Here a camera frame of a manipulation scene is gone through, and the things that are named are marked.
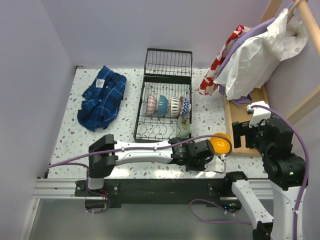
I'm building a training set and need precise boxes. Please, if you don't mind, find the red floral cloth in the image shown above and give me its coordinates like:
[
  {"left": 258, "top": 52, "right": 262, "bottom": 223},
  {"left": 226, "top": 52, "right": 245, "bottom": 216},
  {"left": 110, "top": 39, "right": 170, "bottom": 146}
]
[{"left": 198, "top": 25, "right": 252, "bottom": 96}]

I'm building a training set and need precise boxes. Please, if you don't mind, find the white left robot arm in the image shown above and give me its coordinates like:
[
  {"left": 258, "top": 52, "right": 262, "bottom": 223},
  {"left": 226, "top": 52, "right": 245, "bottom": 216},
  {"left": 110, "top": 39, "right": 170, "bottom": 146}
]
[{"left": 85, "top": 134, "right": 215, "bottom": 196}]

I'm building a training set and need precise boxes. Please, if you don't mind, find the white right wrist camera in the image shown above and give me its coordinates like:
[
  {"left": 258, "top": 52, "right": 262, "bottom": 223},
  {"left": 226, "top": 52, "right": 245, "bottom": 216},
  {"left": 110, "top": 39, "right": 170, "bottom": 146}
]
[{"left": 245, "top": 100, "right": 271, "bottom": 128}]

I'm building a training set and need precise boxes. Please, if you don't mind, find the aluminium rail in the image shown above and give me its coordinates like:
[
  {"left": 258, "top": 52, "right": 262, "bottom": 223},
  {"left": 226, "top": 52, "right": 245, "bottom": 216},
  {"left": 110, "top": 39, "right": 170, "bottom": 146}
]
[{"left": 31, "top": 178, "right": 273, "bottom": 200}]

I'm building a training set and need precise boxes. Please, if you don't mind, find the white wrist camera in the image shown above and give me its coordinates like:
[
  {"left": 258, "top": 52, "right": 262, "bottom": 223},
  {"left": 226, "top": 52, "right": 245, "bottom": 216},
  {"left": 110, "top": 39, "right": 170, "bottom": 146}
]
[
  {"left": 204, "top": 154, "right": 227, "bottom": 174},
  {"left": 245, "top": 100, "right": 271, "bottom": 128}
]

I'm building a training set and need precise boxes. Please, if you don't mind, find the wooden drying rack frame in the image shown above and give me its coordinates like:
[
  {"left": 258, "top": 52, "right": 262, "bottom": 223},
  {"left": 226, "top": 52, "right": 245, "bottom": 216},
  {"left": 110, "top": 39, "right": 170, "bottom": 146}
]
[{"left": 223, "top": 0, "right": 320, "bottom": 157}]

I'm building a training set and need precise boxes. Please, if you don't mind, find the blue plaid shirt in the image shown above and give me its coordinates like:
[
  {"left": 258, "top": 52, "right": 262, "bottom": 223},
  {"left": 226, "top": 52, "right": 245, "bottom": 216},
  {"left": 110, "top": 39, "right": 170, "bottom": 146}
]
[{"left": 77, "top": 66, "right": 127, "bottom": 132}]

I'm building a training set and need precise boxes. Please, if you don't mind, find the blue triangle pattern bowl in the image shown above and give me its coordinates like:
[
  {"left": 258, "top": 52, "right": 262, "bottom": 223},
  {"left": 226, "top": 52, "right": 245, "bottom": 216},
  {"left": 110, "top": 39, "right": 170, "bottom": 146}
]
[{"left": 145, "top": 94, "right": 157, "bottom": 116}]

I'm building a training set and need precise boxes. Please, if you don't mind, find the lilac cloth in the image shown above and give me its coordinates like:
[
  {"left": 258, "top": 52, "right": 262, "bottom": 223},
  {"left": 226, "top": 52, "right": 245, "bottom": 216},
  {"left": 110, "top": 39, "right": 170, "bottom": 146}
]
[{"left": 215, "top": 17, "right": 275, "bottom": 108}]

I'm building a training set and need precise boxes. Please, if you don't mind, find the teal blue bowl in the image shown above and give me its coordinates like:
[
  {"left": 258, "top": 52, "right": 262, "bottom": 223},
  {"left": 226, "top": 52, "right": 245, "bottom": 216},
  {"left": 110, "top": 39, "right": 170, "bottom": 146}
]
[{"left": 157, "top": 95, "right": 169, "bottom": 117}]

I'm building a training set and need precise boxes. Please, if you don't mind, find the light green bowl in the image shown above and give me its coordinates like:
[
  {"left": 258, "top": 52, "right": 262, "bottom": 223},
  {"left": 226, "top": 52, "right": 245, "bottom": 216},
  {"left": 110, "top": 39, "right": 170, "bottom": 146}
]
[{"left": 176, "top": 116, "right": 192, "bottom": 139}]

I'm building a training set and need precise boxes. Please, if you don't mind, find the cream striped rim bowl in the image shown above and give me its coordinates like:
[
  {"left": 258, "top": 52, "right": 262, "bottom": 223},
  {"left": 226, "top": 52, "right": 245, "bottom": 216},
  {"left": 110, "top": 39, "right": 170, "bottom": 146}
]
[{"left": 170, "top": 96, "right": 181, "bottom": 118}]

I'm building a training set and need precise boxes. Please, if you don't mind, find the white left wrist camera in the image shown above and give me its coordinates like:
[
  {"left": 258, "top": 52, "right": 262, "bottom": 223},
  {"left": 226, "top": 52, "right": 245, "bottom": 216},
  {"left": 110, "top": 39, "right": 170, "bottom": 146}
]
[{"left": 204, "top": 154, "right": 227, "bottom": 174}]

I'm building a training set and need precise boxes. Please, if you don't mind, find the black wire dish rack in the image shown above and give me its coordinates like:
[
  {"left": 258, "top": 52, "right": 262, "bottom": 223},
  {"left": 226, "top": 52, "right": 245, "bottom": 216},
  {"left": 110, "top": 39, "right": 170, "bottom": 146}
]
[{"left": 133, "top": 48, "right": 193, "bottom": 143}]

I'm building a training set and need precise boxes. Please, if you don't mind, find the yellow bowl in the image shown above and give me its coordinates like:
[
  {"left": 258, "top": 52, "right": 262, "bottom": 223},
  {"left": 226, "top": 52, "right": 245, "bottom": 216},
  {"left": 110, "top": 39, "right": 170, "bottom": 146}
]
[{"left": 210, "top": 132, "right": 232, "bottom": 155}]

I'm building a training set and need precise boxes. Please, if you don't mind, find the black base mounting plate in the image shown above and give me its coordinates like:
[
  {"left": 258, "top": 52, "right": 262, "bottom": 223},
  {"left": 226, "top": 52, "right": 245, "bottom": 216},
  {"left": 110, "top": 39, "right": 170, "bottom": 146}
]
[{"left": 74, "top": 178, "right": 242, "bottom": 211}]

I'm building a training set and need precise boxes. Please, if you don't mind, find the white cloth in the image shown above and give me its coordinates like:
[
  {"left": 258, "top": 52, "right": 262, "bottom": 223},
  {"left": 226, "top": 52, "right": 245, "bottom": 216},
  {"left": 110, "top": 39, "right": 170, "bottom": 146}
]
[{"left": 214, "top": 8, "right": 309, "bottom": 100}]

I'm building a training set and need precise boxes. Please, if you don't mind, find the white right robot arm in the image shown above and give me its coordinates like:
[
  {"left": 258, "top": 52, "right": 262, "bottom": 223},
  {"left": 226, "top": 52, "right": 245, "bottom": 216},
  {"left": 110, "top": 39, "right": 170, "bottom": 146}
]
[{"left": 222, "top": 118, "right": 306, "bottom": 240}]

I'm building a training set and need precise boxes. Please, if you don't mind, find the blue zigzag pattern bowl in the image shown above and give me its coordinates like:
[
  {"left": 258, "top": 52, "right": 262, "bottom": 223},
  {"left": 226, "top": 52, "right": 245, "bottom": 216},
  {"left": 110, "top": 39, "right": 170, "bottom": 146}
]
[{"left": 180, "top": 96, "right": 191, "bottom": 117}]

